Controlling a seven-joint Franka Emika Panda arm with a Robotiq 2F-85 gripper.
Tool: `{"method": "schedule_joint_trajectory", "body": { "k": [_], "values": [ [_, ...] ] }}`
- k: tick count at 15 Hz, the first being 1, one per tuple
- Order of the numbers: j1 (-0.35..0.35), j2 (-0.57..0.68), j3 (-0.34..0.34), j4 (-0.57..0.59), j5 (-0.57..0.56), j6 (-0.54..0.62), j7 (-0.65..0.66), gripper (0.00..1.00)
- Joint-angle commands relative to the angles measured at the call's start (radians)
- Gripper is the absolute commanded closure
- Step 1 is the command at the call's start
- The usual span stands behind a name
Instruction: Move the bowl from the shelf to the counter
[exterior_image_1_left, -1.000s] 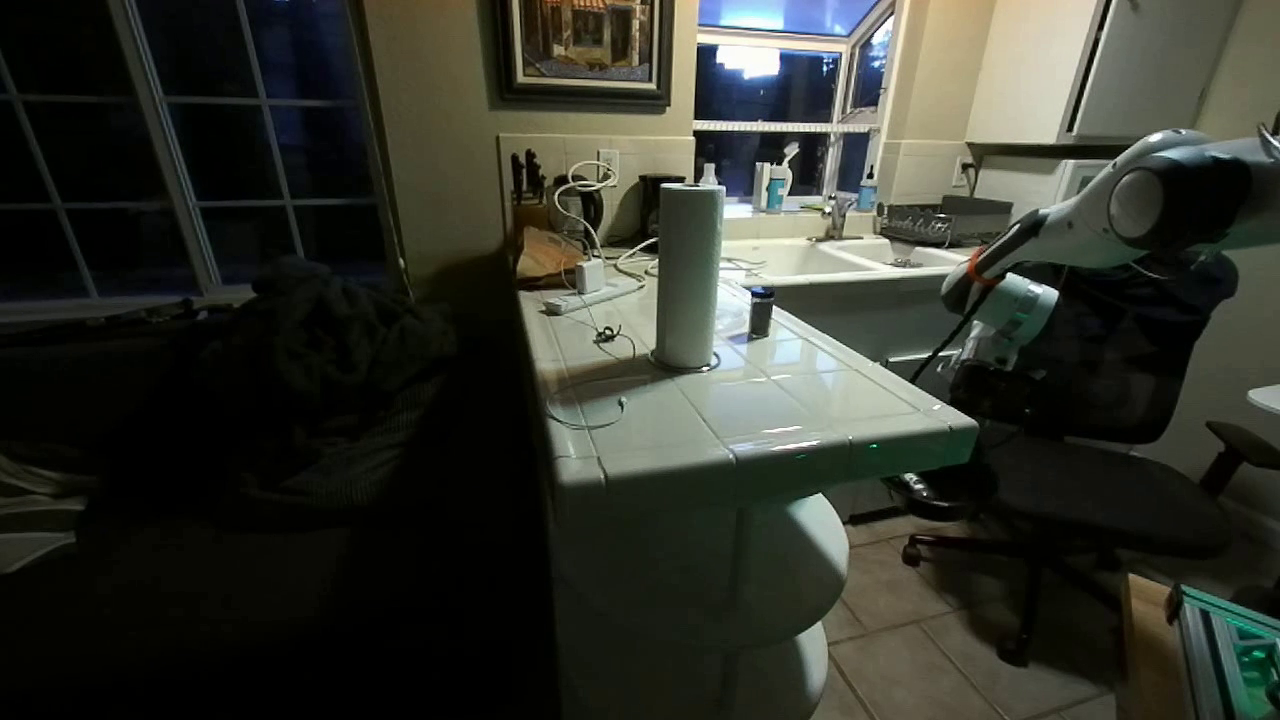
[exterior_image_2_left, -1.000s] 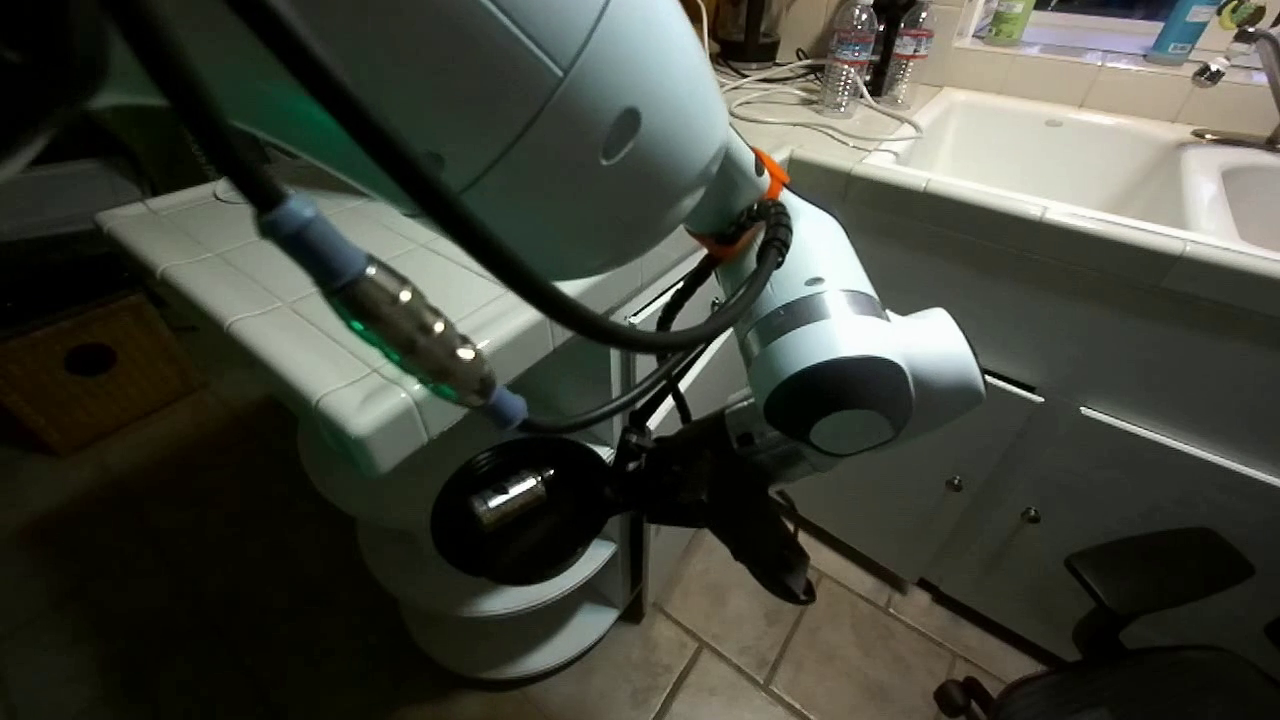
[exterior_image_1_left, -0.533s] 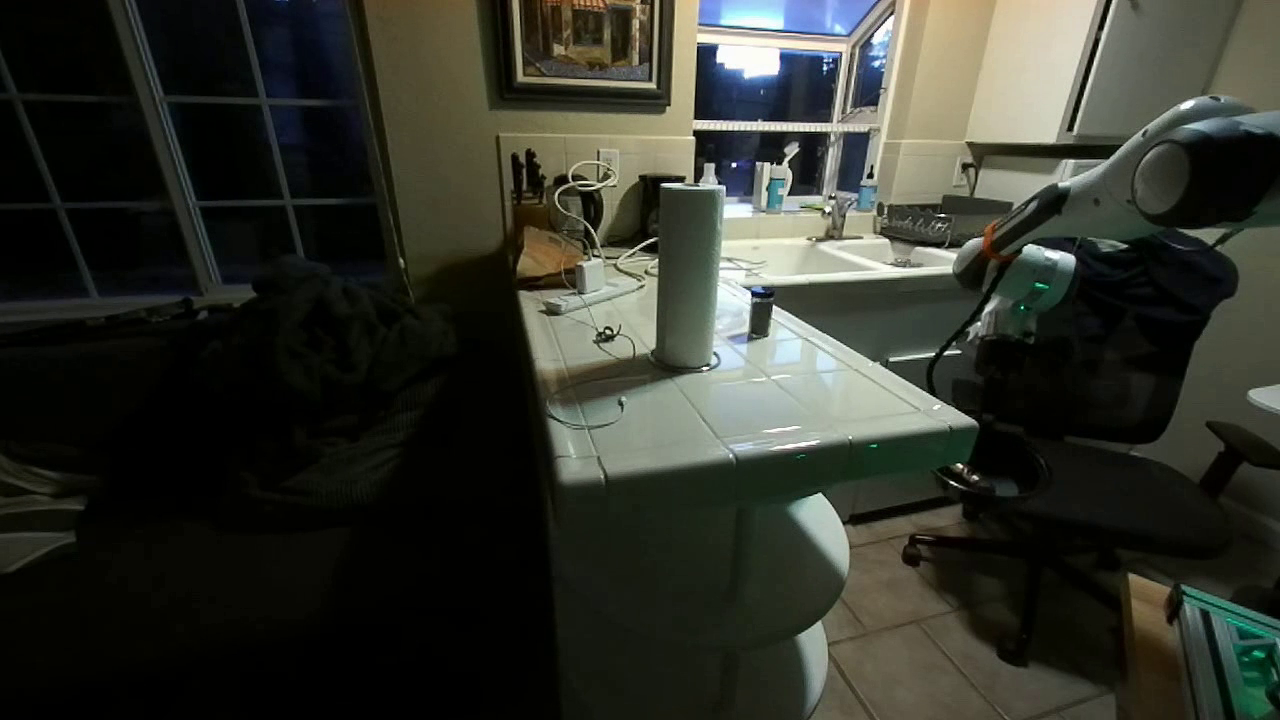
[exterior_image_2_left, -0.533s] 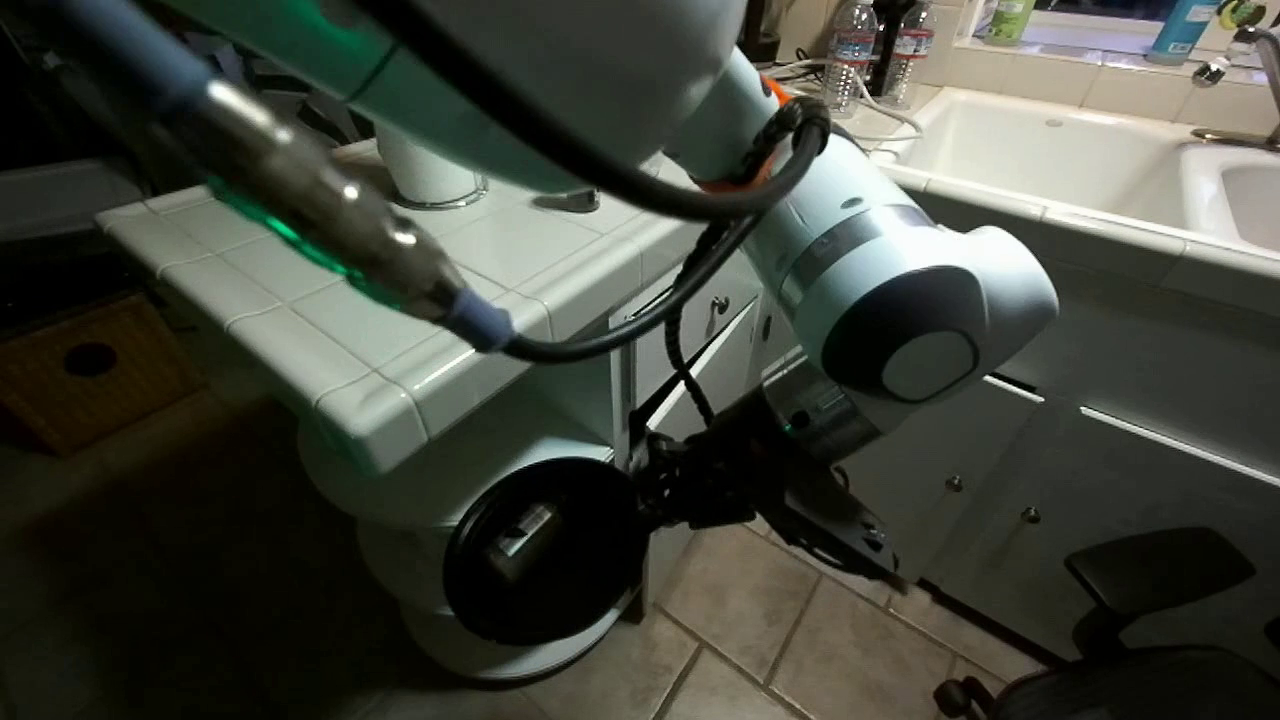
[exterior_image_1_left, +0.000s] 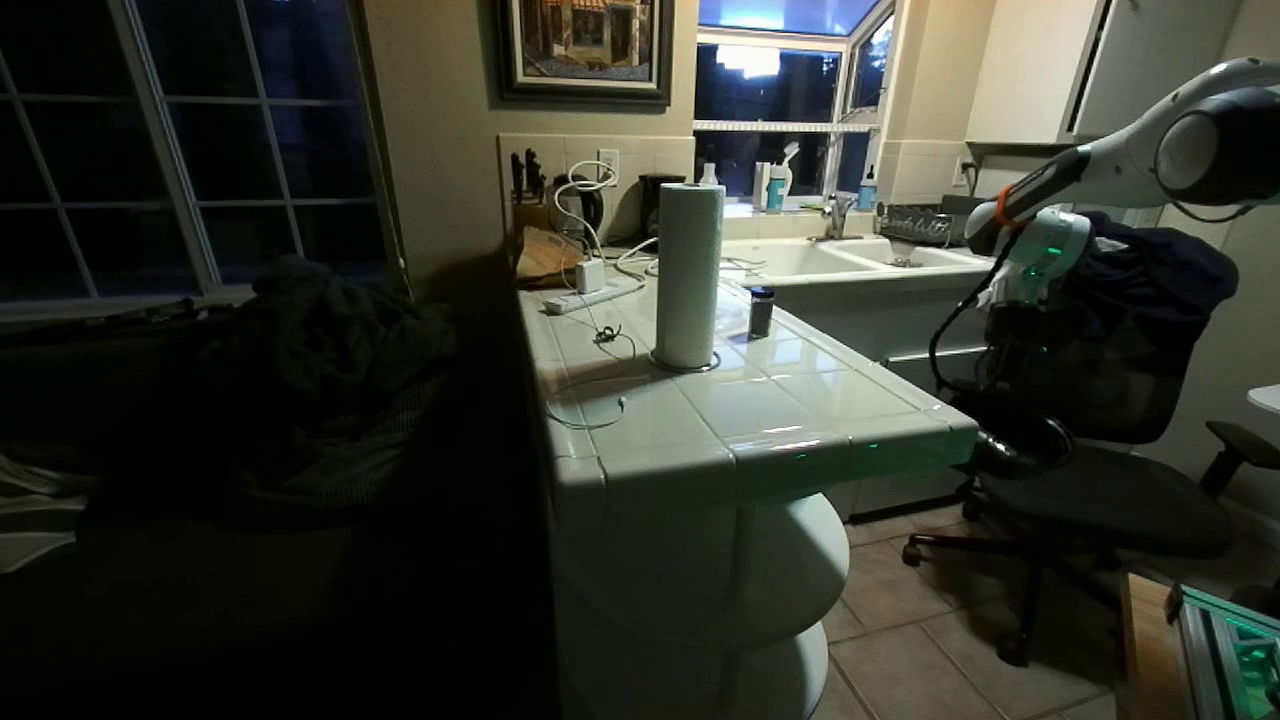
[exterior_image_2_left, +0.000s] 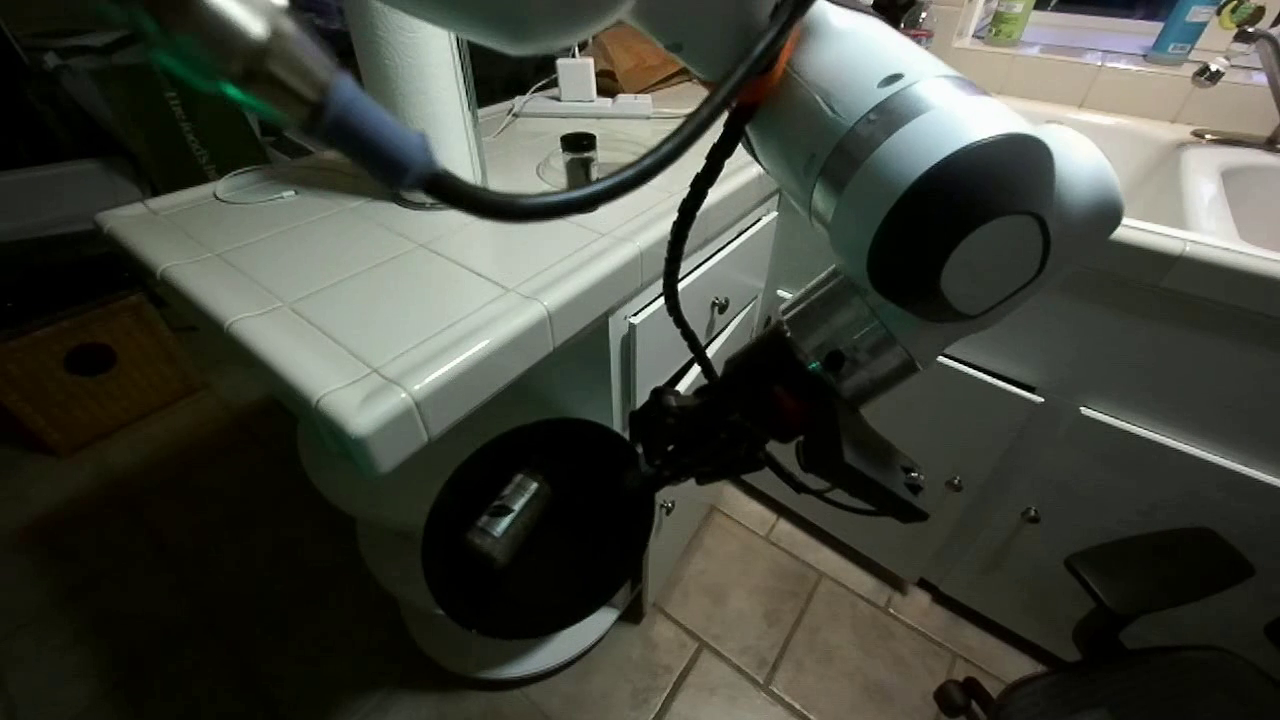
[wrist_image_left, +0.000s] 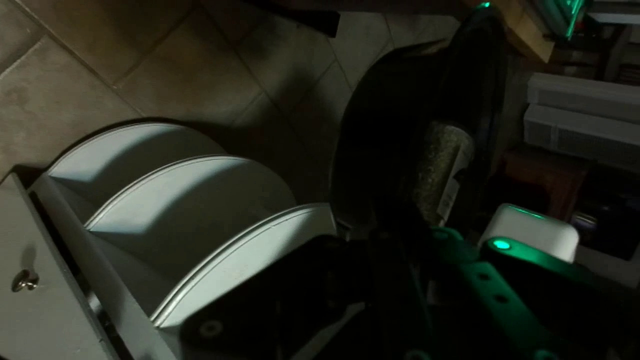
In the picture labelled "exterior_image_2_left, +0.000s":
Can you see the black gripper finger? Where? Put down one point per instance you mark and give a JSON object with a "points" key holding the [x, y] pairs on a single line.
{"points": [[505, 513]]}

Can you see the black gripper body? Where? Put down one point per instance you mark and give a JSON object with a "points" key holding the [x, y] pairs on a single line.
{"points": [[733, 420]]}

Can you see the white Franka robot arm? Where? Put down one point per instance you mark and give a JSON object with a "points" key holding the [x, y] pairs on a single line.
{"points": [[933, 172]]}

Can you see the drawer knob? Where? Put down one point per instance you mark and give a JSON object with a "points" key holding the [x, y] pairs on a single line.
{"points": [[722, 309]]}

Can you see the white drawer front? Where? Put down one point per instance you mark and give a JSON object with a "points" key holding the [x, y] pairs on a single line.
{"points": [[653, 334]]}

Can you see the cabinet door knob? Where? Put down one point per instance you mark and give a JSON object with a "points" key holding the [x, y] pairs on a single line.
{"points": [[953, 480], [1031, 513]]}

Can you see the white cabinet door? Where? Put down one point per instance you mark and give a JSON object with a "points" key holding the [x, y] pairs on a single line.
{"points": [[1144, 533], [973, 453]]}

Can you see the small dark jar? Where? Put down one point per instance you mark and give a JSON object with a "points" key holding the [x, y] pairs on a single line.
{"points": [[576, 157]]}

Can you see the white power strip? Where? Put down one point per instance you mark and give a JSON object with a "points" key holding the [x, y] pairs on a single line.
{"points": [[585, 107]]}

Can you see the white paper towel roll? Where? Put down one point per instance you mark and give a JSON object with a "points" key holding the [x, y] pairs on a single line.
{"points": [[413, 80]]}

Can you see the cardboard box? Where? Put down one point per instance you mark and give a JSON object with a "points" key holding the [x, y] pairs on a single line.
{"points": [[84, 364]]}

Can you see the black office chair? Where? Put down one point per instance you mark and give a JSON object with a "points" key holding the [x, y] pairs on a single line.
{"points": [[1144, 655]]}

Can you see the green bottle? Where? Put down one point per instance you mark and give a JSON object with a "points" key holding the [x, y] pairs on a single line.
{"points": [[1010, 21]]}

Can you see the white kitchen sink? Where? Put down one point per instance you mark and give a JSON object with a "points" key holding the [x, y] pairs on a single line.
{"points": [[1200, 184]]}

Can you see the blue bottle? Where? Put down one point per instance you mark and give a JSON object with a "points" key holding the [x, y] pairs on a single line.
{"points": [[1181, 31]]}

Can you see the chrome faucet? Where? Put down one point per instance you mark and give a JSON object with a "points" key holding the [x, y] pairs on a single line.
{"points": [[1235, 75]]}

